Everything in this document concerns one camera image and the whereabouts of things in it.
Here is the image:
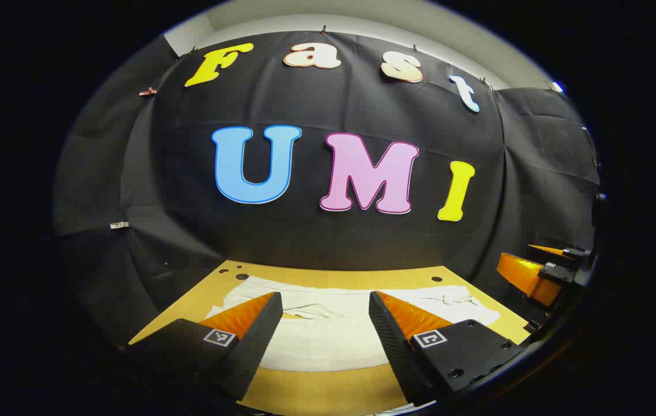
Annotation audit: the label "white jeans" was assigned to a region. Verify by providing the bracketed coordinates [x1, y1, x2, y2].
[205, 276, 502, 372]

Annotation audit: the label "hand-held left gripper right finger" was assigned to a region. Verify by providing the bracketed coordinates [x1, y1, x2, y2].
[369, 291, 524, 406]

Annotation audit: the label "black backdrop cloth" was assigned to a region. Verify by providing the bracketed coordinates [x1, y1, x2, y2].
[53, 30, 601, 347]

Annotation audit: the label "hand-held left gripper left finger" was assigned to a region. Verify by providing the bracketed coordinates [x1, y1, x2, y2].
[127, 292, 283, 401]

